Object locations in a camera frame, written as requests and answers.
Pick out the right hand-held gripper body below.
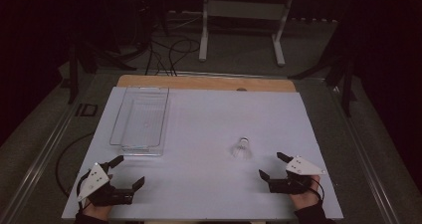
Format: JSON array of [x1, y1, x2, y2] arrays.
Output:
[[268, 154, 326, 195]]

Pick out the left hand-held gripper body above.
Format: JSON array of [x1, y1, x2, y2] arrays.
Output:
[[77, 162, 134, 208]]

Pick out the person's left hand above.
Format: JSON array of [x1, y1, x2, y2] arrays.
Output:
[[82, 199, 113, 223]]

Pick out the person's right hand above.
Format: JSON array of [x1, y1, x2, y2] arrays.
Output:
[[290, 174, 322, 212]]

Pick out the clear plastic container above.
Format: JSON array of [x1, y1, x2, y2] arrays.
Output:
[[108, 86, 170, 157]]

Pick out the black square floor plate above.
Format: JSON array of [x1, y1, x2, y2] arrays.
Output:
[[75, 103, 100, 118]]

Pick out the white table sheet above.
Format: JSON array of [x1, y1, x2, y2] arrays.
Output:
[[61, 86, 344, 222]]

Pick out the black tripod stand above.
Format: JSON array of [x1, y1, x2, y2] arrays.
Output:
[[67, 34, 137, 106], [288, 24, 358, 118]]

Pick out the wooden table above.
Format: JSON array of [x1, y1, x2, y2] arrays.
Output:
[[115, 74, 298, 94]]

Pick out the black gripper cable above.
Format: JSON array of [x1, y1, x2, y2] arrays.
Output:
[[308, 176, 325, 206], [76, 169, 93, 215]]

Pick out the black cable loop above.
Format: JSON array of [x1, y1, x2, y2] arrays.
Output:
[[55, 131, 97, 199]]

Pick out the metal floor rail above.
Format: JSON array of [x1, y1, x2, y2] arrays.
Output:
[[326, 84, 401, 224], [0, 72, 98, 224]]

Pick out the black floor cables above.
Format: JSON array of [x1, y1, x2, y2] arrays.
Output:
[[144, 38, 201, 77]]

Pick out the white metal stand frame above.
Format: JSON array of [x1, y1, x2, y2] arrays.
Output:
[[198, 0, 297, 68]]

